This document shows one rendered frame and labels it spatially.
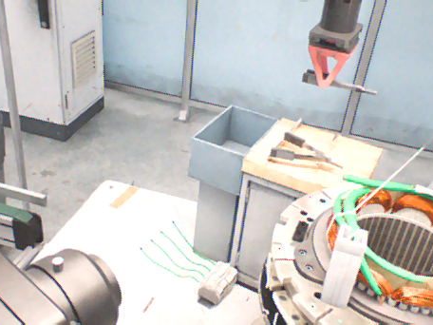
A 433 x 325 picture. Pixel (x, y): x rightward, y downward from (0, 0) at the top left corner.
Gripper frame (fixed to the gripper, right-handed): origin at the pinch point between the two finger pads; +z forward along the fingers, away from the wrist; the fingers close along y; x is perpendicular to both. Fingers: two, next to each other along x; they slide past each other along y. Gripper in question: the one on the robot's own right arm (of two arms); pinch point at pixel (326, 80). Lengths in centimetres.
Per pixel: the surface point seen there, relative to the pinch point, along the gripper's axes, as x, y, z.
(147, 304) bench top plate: -19, 27, 40
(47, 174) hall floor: -145, -78, 118
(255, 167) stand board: -5.9, 13.5, 12.5
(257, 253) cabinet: -3.4, 12.7, 31.3
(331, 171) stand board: 5.7, 8.2, 12.0
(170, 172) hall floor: -95, -115, 119
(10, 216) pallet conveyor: -59, 19, 41
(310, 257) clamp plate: 9.4, 34.8, 8.1
